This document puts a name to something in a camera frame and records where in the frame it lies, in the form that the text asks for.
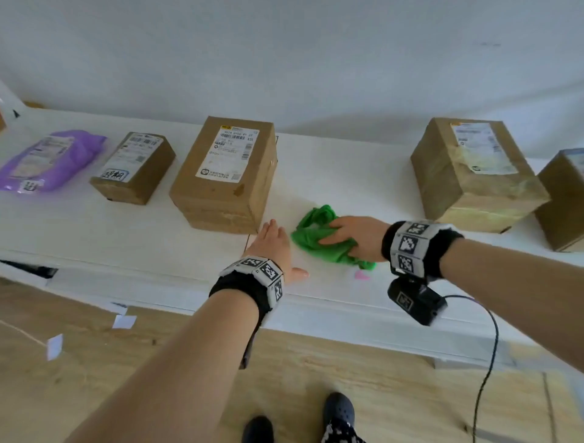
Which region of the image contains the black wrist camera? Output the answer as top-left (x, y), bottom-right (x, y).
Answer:
top-left (387, 276), bottom-right (448, 327)

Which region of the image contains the taped cardboard box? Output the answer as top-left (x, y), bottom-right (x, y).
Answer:
top-left (410, 117), bottom-right (552, 234)

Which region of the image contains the left wristband with marker tags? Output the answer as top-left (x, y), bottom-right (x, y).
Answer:
top-left (209, 257), bottom-right (285, 327)

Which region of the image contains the small cardboard box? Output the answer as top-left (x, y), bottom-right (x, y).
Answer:
top-left (89, 132), bottom-right (177, 205)

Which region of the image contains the person's right hand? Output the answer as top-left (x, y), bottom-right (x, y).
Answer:
top-left (318, 216), bottom-right (391, 264)

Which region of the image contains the person's right black shoe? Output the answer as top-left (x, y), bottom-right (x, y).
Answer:
top-left (321, 392), bottom-right (367, 443)

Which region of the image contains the right wristband with marker tags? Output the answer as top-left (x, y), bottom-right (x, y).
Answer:
top-left (381, 220), bottom-right (465, 280)

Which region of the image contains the person's black shoe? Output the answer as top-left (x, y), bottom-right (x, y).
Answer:
top-left (241, 415), bottom-right (275, 443)
top-left (321, 392), bottom-right (367, 443)

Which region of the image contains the person's right forearm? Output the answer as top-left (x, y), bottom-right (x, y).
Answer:
top-left (439, 237), bottom-right (584, 362)

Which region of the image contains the green cloth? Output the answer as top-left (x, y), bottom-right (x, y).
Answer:
top-left (291, 204), bottom-right (377, 271)

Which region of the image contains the cardboard box with blue label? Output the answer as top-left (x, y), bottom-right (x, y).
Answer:
top-left (534, 148), bottom-right (584, 253)

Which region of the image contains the black wristband strap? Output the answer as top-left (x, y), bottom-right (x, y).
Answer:
top-left (238, 317), bottom-right (262, 370)

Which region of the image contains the wristband with marker tags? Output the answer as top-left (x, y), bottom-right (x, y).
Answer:
top-left (381, 220), bottom-right (465, 280)
top-left (209, 257), bottom-right (285, 327)

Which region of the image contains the person's left forearm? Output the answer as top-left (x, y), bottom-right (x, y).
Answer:
top-left (65, 288), bottom-right (262, 443)

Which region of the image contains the person's left hand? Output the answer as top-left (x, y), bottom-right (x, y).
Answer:
top-left (242, 219), bottom-right (309, 283)

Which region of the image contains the person's left black shoe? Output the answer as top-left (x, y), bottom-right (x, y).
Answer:
top-left (241, 415), bottom-right (275, 443)

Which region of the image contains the black cable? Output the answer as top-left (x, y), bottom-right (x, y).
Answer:
top-left (442, 295), bottom-right (500, 443)

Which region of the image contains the large cardboard box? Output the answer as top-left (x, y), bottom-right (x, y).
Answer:
top-left (169, 116), bottom-right (279, 235)

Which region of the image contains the black flat object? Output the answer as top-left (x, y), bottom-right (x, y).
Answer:
top-left (0, 260), bottom-right (59, 280)

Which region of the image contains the purple mailer bag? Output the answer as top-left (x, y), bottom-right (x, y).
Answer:
top-left (0, 130), bottom-right (108, 194)

